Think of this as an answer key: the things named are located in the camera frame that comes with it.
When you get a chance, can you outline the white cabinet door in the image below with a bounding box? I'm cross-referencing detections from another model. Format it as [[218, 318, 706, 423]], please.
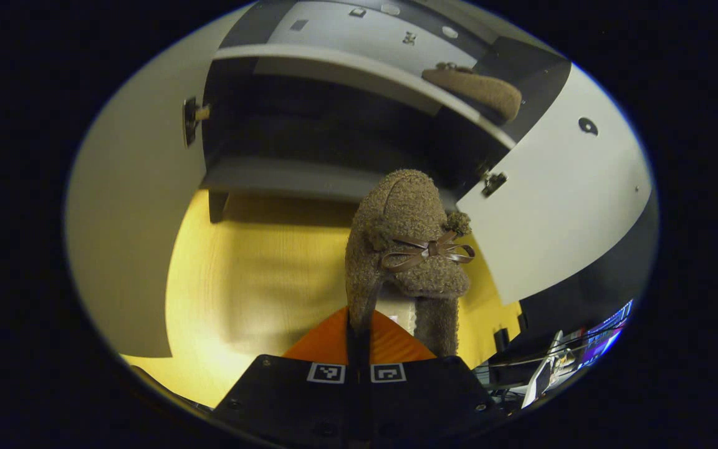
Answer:
[[456, 62, 653, 306], [65, 11, 255, 360]]

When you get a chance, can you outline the computer monitor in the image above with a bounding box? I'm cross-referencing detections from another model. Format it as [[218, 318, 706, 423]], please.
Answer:
[[574, 299, 636, 370]]

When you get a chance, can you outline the white bracket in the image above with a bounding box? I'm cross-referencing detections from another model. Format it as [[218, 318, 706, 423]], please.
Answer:
[[520, 331, 565, 410]]

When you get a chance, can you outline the white shoe cabinet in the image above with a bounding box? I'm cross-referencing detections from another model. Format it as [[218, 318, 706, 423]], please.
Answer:
[[199, 0, 573, 224]]

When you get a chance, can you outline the brown fuzzy shoe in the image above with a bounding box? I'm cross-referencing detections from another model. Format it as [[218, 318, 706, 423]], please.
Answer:
[[421, 62, 524, 123], [344, 168, 477, 358]]

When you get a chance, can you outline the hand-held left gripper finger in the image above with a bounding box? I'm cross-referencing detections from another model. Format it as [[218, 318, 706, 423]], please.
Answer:
[[361, 310, 510, 449], [211, 306, 361, 449]]

